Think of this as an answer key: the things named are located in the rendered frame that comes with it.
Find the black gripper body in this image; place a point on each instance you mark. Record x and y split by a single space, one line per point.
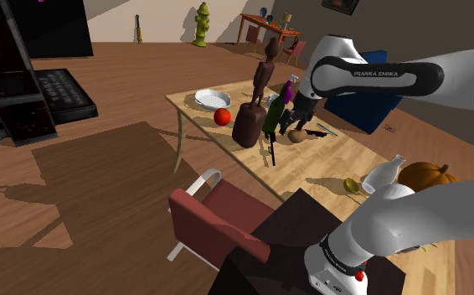
304 108

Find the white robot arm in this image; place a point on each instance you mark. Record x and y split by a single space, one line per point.
388 228

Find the purple spray bottle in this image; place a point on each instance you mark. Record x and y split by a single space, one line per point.
288 92

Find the black flat tool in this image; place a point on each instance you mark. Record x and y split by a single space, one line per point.
315 133

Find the brown potato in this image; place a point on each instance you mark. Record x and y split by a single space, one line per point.
297 136

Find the green glass bottle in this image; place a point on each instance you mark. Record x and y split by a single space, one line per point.
273 116

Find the blue pen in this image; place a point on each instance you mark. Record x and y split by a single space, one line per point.
327 130

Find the white cup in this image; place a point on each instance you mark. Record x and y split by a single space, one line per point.
271 99

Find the black knife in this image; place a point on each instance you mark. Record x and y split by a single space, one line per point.
272 151

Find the light wooden table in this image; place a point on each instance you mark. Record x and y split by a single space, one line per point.
314 163

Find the dark brown wooden figure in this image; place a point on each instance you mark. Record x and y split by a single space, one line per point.
248 124

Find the red chair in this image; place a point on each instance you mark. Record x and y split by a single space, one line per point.
253 34
297 50

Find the blue sofa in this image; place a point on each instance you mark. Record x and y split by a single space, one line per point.
363 110

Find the red tomato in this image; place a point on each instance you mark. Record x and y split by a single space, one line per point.
222 117

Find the orange wooden desk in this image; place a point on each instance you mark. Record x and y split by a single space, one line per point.
269 26

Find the golden spoon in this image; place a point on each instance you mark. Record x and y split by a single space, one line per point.
351 186

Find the white perforated bowl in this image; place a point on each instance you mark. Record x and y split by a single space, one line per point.
211 99

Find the white vase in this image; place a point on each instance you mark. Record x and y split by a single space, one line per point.
380 175

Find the green fire hydrant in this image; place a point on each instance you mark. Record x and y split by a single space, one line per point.
201 26

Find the orange pumpkin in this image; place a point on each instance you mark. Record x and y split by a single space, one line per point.
425 175

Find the red armchair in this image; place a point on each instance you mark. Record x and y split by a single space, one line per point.
204 220

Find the dark baseball bat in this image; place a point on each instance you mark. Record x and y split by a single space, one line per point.
138 30

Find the black cabinet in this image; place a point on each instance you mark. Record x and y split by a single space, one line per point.
53 28

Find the black appliance with keypad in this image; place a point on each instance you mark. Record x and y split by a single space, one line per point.
12 102

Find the dark wall picture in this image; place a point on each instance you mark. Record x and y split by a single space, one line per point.
340 5

